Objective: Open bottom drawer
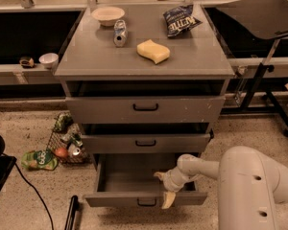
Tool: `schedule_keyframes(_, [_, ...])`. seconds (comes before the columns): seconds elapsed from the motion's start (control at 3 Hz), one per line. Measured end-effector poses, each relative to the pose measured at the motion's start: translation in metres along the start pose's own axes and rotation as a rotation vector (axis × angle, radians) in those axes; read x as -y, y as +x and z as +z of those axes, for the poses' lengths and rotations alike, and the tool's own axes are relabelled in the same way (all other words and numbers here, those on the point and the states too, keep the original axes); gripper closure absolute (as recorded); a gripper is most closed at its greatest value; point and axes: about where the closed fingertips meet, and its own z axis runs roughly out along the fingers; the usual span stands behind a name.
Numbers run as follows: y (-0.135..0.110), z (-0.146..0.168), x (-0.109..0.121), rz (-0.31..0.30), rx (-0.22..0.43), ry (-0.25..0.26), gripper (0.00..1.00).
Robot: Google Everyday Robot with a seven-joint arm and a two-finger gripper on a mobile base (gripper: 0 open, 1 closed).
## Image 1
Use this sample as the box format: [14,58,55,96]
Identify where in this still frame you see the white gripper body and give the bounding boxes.
[163,167,191,193]

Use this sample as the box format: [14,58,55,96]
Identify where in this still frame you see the grey bottom drawer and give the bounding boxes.
[84,152,209,208]

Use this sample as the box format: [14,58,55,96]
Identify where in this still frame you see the grey drawer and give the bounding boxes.
[82,123,213,153]
[64,80,226,125]
[84,152,209,208]

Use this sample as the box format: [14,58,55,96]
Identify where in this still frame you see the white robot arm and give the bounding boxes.
[155,146,288,230]

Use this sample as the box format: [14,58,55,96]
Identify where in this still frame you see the grey middle drawer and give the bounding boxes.
[82,123,213,153]

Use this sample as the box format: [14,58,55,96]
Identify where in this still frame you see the grey drawer cabinet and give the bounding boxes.
[53,2,236,180]

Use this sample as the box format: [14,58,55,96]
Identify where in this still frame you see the grey top drawer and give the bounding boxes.
[64,80,226,125]

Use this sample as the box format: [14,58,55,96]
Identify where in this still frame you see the silver can in basket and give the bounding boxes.
[68,144,82,158]

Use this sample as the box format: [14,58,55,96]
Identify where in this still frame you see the black pole on floor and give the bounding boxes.
[64,195,79,230]

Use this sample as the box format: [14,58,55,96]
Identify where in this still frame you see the green bottle in basket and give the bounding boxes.
[60,132,83,148]

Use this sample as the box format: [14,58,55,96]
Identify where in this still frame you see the red apple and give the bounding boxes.
[55,148,68,159]

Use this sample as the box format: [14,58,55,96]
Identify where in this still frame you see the green chip bag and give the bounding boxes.
[53,113,73,132]

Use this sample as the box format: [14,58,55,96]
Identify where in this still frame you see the green snack pouch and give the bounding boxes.
[21,149,59,171]

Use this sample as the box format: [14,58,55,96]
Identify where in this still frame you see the yellow sponge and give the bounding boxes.
[136,39,170,64]

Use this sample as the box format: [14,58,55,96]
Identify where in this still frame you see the crushed silver soda can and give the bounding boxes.
[113,19,128,47]

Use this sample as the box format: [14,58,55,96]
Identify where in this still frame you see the blue chip bag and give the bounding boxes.
[163,5,201,37]

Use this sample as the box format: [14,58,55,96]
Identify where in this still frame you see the white bowl on cabinet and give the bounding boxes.
[91,7,125,26]

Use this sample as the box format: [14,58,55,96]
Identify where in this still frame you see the tape measure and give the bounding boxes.
[19,57,35,68]

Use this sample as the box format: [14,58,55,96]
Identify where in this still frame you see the black tray stand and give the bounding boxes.
[208,0,288,137]

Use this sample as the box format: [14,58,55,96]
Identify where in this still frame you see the wire basket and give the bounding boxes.
[47,124,89,165]

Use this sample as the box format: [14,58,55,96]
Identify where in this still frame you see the black cable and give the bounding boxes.
[14,162,55,230]

